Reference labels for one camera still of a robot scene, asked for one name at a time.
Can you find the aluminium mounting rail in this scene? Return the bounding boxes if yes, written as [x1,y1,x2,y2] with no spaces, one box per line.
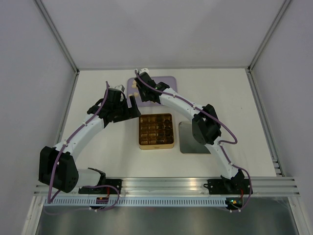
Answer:
[33,176,301,196]

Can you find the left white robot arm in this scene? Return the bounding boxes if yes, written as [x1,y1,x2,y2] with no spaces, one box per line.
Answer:
[38,85,141,194]

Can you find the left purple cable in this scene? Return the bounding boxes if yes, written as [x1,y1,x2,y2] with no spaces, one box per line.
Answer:
[44,81,120,216]

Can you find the white slotted cable duct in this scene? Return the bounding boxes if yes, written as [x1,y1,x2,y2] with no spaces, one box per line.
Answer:
[44,196,226,207]

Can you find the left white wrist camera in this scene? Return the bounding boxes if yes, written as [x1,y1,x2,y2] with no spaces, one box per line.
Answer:
[114,85,125,92]

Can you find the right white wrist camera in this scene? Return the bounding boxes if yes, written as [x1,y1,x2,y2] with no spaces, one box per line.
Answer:
[134,68,149,74]

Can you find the purple plastic tray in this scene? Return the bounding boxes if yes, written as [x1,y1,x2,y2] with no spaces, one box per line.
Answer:
[126,76,178,107]

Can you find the purple cable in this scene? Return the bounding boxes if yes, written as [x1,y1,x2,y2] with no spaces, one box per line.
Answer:
[44,81,120,216]
[134,70,254,196]

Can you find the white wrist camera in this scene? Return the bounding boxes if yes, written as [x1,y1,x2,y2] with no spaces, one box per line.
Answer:
[114,85,125,92]
[134,68,149,74]

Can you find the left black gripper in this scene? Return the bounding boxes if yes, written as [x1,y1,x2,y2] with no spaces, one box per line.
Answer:
[113,96,141,123]

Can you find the left aluminium frame post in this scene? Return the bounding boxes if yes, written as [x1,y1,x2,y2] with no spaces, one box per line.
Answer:
[33,0,79,74]

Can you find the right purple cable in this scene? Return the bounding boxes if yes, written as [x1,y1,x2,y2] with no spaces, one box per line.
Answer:
[134,70,254,196]

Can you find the gold chocolate box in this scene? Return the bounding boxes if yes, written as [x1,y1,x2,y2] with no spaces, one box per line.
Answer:
[138,113,175,150]

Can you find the aluminium frame post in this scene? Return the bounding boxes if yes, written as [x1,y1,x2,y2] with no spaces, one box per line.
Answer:
[246,0,293,72]
[33,0,79,74]

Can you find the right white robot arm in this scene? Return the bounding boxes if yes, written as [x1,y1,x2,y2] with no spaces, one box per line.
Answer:
[134,69,251,194]

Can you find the right aluminium frame post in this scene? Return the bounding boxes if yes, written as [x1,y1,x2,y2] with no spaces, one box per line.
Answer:
[246,0,293,72]

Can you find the silver tin lid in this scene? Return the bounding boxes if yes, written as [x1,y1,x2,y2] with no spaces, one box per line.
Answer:
[179,121,211,154]

